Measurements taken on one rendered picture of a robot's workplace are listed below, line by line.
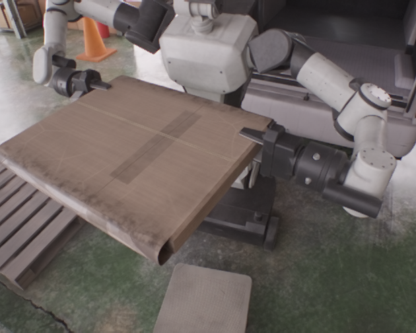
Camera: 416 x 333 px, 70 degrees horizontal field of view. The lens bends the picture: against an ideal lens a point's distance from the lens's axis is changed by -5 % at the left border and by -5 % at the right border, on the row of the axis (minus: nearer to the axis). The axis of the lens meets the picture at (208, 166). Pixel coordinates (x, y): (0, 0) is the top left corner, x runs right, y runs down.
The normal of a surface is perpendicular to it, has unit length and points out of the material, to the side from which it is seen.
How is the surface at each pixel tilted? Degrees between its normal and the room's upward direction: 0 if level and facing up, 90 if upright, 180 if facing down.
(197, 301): 0
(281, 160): 90
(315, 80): 81
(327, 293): 0
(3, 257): 0
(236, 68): 101
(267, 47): 71
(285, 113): 86
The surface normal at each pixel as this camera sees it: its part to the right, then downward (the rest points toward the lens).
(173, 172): -0.04, -0.75
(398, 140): -0.35, 0.60
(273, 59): -0.59, 0.26
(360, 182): -0.54, 0.54
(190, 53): -0.37, 0.26
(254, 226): -0.26, -0.07
